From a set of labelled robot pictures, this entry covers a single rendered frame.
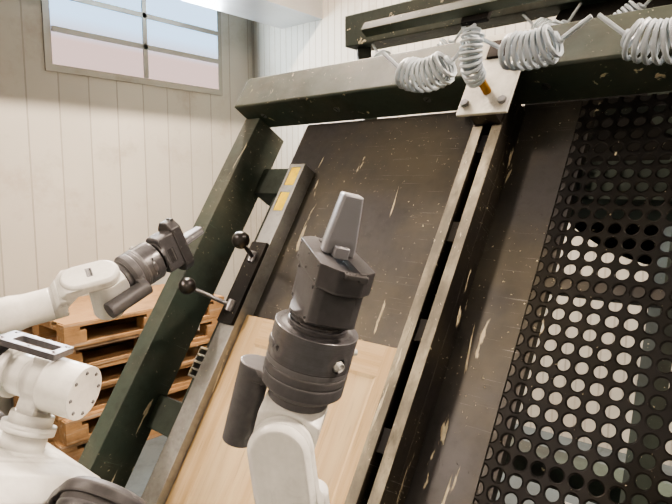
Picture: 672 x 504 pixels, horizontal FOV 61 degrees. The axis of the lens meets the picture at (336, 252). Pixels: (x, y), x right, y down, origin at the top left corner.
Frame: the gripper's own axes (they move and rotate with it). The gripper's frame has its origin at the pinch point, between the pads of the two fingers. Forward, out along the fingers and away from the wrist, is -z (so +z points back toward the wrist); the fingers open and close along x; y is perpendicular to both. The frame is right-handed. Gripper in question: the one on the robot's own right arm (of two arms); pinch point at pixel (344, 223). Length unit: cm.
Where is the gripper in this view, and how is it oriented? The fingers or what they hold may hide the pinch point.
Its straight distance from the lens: 56.7
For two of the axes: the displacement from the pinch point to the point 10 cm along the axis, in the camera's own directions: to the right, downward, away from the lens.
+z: -2.5, 9.4, 2.3
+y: 9.3, 1.7, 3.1
